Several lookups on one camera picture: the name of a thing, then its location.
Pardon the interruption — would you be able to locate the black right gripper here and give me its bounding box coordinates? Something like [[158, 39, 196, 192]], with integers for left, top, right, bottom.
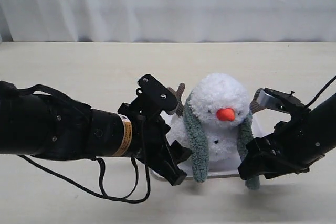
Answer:
[[238, 120, 311, 180]]

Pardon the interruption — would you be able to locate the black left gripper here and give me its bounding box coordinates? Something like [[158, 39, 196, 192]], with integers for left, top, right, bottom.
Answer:
[[117, 102, 192, 186]]

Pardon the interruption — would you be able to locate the teal fuzzy scarf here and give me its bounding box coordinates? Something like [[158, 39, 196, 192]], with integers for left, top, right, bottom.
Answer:
[[183, 89, 254, 183]]

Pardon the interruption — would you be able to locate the white plush snowman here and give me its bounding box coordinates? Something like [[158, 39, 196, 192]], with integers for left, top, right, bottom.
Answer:
[[167, 72, 253, 162]]

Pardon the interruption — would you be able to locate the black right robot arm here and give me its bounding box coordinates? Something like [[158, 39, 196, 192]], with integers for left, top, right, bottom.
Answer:
[[238, 78, 335, 180]]

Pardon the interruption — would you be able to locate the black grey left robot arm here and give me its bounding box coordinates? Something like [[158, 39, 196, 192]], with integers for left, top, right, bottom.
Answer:
[[1, 74, 191, 186]]

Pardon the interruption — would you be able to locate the white plastic tray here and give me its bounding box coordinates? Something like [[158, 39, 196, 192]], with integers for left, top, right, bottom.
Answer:
[[151, 111, 266, 183]]

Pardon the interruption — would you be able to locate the white curtain backdrop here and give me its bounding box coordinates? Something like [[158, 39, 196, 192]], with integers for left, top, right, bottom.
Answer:
[[1, 0, 335, 42]]

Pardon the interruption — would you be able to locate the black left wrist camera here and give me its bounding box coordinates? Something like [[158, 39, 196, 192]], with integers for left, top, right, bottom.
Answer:
[[137, 74, 178, 115]]

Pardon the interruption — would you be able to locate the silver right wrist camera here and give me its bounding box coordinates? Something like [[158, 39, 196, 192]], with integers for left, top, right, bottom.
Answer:
[[257, 88, 311, 116]]

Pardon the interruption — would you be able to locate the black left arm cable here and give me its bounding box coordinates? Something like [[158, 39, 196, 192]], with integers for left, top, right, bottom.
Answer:
[[19, 116, 152, 204]]

